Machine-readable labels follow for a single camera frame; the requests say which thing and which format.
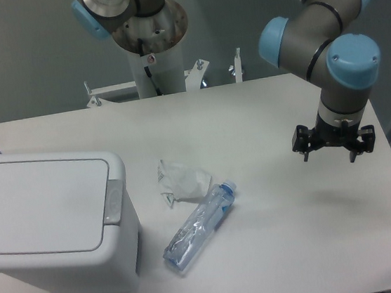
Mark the white push-lid trash can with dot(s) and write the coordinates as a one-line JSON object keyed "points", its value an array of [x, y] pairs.
{"points": [[67, 223]]}

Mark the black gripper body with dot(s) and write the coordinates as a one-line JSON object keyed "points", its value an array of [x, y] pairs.
{"points": [[333, 130]]}

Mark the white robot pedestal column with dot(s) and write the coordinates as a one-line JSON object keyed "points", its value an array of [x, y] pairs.
{"points": [[154, 42]]}

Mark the crushed clear plastic bottle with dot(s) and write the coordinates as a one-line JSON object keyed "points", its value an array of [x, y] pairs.
{"points": [[193, 234]]}

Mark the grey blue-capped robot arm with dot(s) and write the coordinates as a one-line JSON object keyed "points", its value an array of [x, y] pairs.
{"points": [[313, 46]]}

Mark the white pedestal base frame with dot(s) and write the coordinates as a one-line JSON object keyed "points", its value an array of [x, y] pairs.
{"points": [[171, 81]]}

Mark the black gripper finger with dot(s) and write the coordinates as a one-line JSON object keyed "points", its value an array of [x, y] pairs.
{"points": [[301, 141], [364, 142]]}

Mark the crumpled white paper wrapper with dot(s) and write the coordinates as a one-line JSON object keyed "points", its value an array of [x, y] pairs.
{"points": [[178, 182]]}

